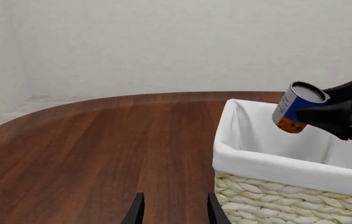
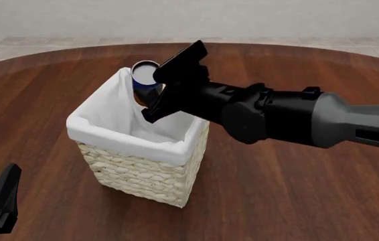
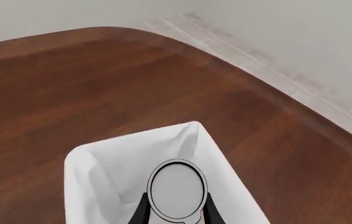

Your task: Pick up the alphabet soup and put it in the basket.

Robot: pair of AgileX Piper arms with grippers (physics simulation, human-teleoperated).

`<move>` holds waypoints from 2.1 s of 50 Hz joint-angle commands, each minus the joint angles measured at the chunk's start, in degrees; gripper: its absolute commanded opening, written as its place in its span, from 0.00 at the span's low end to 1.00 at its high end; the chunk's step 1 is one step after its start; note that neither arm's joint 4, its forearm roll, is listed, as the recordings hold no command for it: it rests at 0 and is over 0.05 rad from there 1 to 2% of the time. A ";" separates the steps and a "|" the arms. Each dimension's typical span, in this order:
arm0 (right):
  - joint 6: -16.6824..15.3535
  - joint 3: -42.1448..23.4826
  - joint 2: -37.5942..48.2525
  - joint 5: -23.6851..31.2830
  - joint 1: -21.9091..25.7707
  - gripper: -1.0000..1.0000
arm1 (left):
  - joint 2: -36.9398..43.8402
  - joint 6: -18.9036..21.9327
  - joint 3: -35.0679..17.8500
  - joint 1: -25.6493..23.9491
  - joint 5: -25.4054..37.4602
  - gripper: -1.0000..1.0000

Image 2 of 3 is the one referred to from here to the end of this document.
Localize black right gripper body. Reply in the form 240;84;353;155
163;59;212;112

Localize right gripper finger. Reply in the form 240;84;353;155
141;90;184;124
151;40;208;86

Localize blue soup tin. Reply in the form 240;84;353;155
131;60;167;108

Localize wicker basket with white liner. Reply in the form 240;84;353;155
66;66;210;209

